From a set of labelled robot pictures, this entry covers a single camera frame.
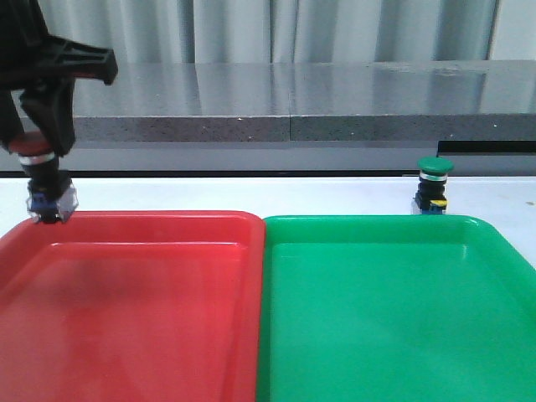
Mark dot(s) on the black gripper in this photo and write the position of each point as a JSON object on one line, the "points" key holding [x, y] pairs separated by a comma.
{"points": [[30, 53]]}

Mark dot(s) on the red mushroom push button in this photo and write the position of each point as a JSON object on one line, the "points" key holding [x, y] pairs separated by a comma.
{"points": [[52, 197]]}

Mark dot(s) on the green mushroom push button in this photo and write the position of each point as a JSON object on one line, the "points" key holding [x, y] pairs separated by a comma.
{"points": [[430, 195]]}

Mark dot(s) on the white pleated curtain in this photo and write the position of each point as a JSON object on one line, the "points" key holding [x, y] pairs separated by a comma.
{"points": [[278, 31]]}

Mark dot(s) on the red plastic tray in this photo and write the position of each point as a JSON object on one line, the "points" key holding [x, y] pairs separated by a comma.
{"points": [[132, 306]]}

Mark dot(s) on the grey stone countertop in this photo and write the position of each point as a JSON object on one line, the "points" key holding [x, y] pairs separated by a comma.
{"points": [[317, 119]]}

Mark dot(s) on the green plastic tray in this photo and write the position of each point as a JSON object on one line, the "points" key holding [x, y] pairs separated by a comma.
{"points": [[394, 308]]}

